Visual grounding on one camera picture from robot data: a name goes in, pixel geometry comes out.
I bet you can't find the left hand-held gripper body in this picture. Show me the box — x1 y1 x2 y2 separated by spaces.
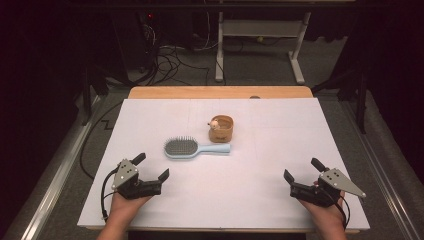
111 158 163 200

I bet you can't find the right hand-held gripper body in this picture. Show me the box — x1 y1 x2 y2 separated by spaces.
289 168 367 208

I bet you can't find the light blue hairbrush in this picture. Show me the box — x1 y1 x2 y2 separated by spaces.
163 135 232 160

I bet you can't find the round wooden cup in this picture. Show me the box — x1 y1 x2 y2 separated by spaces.
208 114 234 144

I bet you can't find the person's left hand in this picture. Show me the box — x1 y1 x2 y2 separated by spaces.
109 191 153 222

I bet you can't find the person's right hand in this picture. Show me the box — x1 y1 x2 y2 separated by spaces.
298 190 348 228

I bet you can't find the black stand leg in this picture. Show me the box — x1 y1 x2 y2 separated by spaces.
81 64 111 126
311 63 368 134

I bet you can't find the dark computer tower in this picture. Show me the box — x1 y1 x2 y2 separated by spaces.
111 9 159 73

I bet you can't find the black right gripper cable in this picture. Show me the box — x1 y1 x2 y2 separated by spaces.
324 188 352 230

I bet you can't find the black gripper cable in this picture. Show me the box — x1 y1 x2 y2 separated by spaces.
324 188 352 230
100 167 120 223

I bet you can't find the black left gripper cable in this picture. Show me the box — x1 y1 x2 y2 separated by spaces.
100 167 120 223

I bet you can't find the aluminium floor rail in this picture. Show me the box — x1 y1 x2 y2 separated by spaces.
3 94 103 240
339 99 424 240

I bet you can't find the long black floor cable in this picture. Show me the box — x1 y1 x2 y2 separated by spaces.
79 101 124 181

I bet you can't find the tangle of floor cables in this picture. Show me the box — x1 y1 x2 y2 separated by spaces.
133 11 223 87

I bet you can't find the white metal desk frame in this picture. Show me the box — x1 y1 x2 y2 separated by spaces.
206 0 358 85

